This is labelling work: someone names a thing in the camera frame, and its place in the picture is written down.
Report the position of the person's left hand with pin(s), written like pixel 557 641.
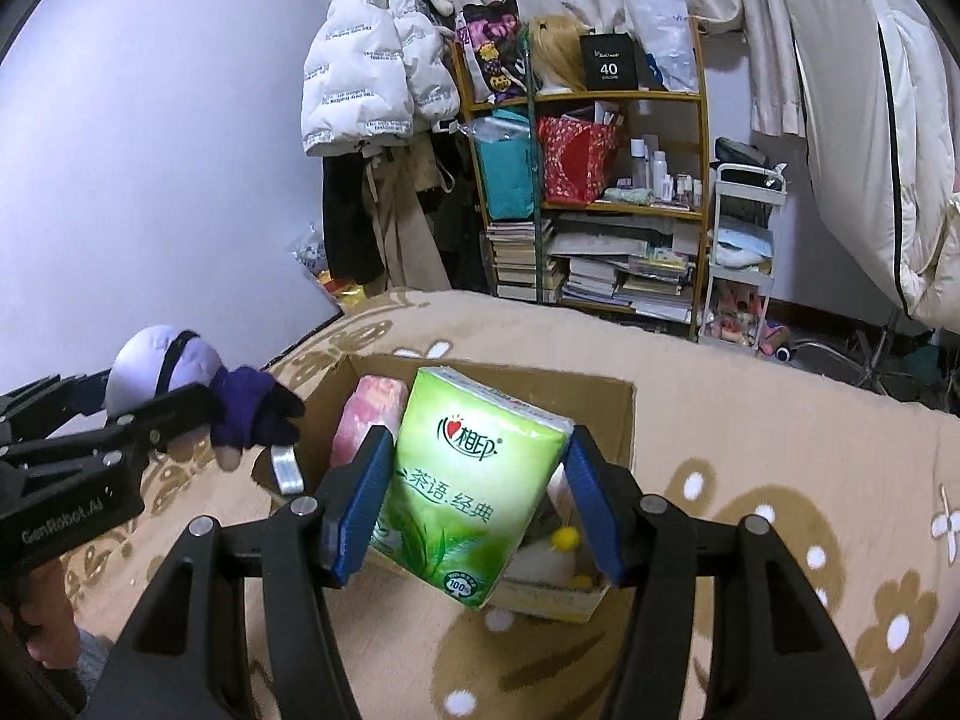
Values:
pixel 54 640

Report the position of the white puffer jacket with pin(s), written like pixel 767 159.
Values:
pixel 374 76

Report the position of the blonde wig head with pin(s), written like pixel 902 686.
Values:
pixel 557 57

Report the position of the stack of books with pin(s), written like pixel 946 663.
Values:
pixel 522 269

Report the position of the teal gift bag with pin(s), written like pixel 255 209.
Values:
pixel 504 150

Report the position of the plastic bag of snacks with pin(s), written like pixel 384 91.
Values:
pixel 309 251

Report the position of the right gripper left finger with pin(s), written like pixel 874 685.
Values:
pixel 182 653

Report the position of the pink towel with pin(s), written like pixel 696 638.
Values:
pixel 376 401

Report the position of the green tissue pack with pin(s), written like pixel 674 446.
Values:
pixel 471 467

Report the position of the wooden bookshelf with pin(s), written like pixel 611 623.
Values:
pixel 638 251

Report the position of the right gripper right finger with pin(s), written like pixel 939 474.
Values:
pixel 776 652

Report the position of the cream hanging garment cover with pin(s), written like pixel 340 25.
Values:
pixel 881 106

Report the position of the red gift bag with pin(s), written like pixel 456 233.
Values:
pixel 576 159

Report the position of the black box with 40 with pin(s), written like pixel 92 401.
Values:
pixel 609 62

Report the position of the brown cardboard box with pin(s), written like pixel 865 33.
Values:
pixel 602 404

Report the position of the white utility cart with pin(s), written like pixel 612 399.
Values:
pixel 741 265

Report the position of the lavender purple plush doll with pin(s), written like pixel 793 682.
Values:
pixel 241 409

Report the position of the white yellow duck plush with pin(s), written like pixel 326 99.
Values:
pixel 553 562

